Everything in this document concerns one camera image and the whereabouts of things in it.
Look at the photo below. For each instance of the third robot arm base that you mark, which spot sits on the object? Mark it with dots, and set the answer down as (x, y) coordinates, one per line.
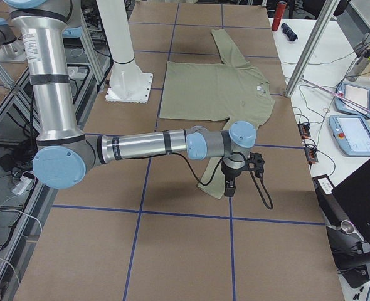
(11, 48)

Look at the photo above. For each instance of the black monitor screen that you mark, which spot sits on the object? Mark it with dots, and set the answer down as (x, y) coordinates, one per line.
(353, 195)

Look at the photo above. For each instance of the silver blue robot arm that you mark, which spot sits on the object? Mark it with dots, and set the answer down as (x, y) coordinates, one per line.
(65, 153)

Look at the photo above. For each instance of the red cylindrical bottle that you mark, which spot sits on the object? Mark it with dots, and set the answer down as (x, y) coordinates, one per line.
(280, 9)

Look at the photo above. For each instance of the white paper garment tag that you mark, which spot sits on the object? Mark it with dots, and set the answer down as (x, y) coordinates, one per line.
(260, 89)

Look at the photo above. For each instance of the olive green long-sleeve shirt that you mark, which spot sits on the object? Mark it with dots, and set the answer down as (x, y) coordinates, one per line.
(217, 92)

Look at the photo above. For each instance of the white power strip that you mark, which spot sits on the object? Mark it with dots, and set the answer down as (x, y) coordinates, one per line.
(23, 185)

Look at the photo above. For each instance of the blue teach pendant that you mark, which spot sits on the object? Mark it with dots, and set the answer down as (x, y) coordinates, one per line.
(351, 134)
(355, 93)

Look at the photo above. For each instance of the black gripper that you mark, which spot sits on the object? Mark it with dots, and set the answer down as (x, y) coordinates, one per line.
(229, 174)

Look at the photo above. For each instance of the aluminium frame post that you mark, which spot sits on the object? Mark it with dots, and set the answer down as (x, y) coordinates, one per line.
(311, 44)

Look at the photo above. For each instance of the black box with label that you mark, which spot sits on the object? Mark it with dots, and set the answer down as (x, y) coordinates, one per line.
(336, 216)

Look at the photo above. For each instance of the far blue teach pendant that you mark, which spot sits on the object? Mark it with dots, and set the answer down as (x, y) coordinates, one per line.
(355, 93)

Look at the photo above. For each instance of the near blue teach pendant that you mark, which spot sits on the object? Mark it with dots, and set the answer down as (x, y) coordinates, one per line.
(351, 134)

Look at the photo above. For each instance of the white central pedestal column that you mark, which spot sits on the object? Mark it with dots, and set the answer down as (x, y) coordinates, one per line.
(128, 83)

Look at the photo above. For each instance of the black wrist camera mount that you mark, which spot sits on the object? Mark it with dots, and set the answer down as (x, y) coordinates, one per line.
(255, 163)

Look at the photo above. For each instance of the grey green water bottle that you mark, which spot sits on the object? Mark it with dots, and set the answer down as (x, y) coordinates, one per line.
(359, 66)

